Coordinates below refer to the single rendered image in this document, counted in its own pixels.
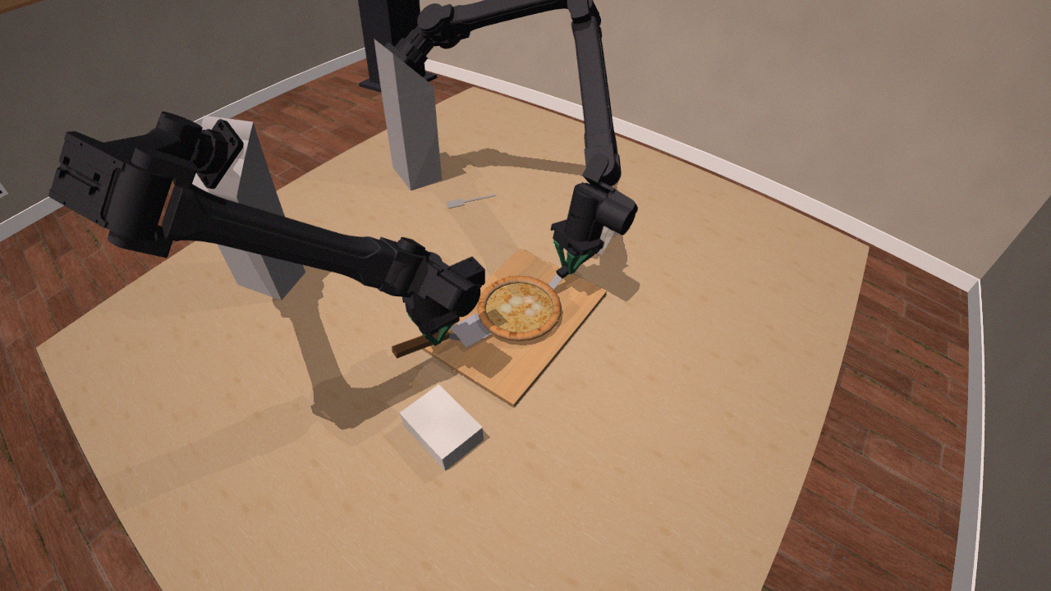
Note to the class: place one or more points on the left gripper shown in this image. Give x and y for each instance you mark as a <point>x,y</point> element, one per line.
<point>573,238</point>

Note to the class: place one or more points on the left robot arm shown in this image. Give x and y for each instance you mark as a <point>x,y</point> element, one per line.
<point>611,208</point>

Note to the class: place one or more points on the wooden cutting board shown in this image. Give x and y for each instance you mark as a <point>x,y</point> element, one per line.
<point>508,369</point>

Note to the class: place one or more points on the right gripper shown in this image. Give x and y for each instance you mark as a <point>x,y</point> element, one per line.
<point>424,313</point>

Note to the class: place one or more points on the round cheese pizza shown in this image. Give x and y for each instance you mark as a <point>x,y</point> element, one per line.
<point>519,308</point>

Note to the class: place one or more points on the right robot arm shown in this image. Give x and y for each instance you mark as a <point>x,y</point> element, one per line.
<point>129,198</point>

